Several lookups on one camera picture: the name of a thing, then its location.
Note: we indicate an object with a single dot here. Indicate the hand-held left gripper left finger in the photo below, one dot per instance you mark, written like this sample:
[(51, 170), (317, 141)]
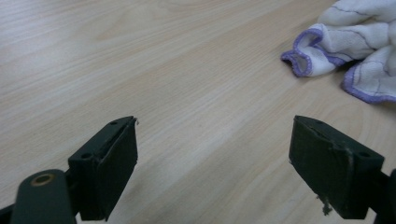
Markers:
[(106, 168)]

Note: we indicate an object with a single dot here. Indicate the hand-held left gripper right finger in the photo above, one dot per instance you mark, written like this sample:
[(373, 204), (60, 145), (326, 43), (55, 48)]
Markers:
[(330, 168)]

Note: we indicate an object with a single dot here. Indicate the white cloth with purple edge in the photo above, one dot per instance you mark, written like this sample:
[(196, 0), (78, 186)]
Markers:
[(348, 40)]

